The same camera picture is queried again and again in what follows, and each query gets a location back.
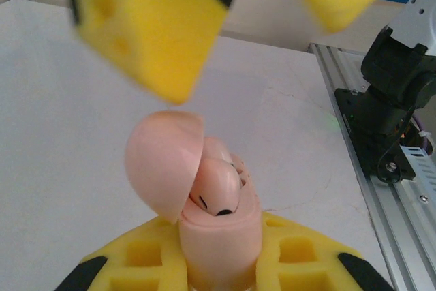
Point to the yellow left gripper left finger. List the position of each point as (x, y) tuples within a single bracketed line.
[(102, 277)]

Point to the pink earbud charging case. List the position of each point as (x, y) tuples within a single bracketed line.
[(160, 158)]

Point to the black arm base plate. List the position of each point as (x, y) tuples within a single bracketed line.
[(361, 127)]

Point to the wide aluminium mounting rail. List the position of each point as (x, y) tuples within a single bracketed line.
[(385, 229)]

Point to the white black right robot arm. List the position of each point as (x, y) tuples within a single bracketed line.
[(395, 73)]

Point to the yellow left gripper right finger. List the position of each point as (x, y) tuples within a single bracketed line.
[(327, 270)]

